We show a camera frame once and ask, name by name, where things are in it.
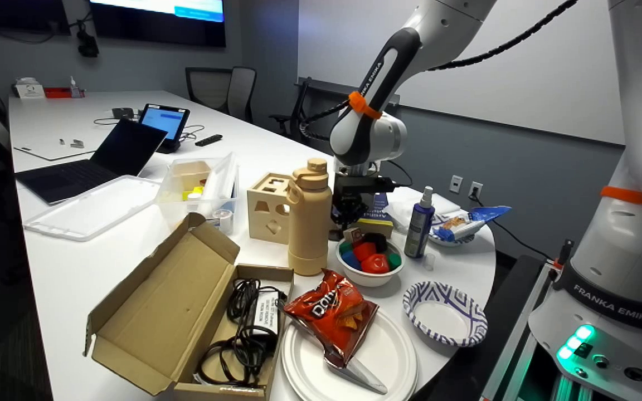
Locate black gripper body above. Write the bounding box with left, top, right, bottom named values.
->
left=332, top=168, right=396, bottom=225

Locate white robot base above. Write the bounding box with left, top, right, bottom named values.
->
left=529, top=0, right=642, bottom=401

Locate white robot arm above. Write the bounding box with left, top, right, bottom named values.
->
left=331, top=0, right=495, bottom=225

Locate beige water bottle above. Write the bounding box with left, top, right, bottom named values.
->
left=287, top=158, right=332, bottom=276

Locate white bowl of toy blocks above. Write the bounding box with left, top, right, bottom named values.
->
left=336, top=234, right=404, bottom=286

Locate dark spray bottle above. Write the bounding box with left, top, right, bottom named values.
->
left=404, top=184, right=434, bottom=258

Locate wooden shape sorter box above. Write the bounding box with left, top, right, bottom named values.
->
left=247, top=174, right=291, bottom=242

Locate blue white wrapper packet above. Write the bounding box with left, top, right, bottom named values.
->
left=431, top=204, right=510, bottom=245

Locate red chips bag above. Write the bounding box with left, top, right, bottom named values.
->
left=285, top=269, right=376, bottom=368

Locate clear plastic container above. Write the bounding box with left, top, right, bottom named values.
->
left=156, top=153, right=237, bottom=234

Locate blue patterned paper plate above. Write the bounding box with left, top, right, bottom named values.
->
left=404, top=281, right=489, bottom=348

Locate black office chair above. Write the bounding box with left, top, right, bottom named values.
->
left=185, top=66, right=257, bottom=120

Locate stack of white plates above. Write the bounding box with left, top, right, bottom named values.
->
left=281, top=311, right=417, bottom=401

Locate tablet with blue screen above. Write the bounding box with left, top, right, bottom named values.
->
left=138, top=101, right=190, bottom=150

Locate black laptop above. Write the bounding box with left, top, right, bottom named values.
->
left=16, top=120, right=165, bottom=202

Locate clear plastic tray lid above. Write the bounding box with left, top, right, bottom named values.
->
left=24, top=176, right=158, bottom=242

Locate black power adapter cable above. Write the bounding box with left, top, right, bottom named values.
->
left=195, top=276, right=291, bottom=388

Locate wall monitor screen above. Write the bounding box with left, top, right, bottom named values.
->
left=90, top=0, right=225, bottom=46

